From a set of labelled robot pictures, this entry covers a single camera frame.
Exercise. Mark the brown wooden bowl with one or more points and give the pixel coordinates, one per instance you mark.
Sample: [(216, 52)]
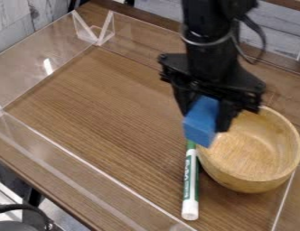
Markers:
[(252, 158)]

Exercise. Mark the clear acrylic tray wall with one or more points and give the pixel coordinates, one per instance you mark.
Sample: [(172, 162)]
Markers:
[(90, 130)]

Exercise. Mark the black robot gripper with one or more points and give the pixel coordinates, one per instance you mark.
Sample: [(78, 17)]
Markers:
[(209, 72)]

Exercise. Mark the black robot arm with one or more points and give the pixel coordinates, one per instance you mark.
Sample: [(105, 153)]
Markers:
[(213, 20)]

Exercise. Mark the black equipment under table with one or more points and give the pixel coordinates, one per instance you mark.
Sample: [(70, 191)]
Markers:
[(34, 219)]

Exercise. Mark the green white marker pen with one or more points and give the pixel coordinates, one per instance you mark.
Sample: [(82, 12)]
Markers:
[(189, 208)]

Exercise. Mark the blue foam block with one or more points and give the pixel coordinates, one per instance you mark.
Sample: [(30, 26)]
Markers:
[(200, 122)]

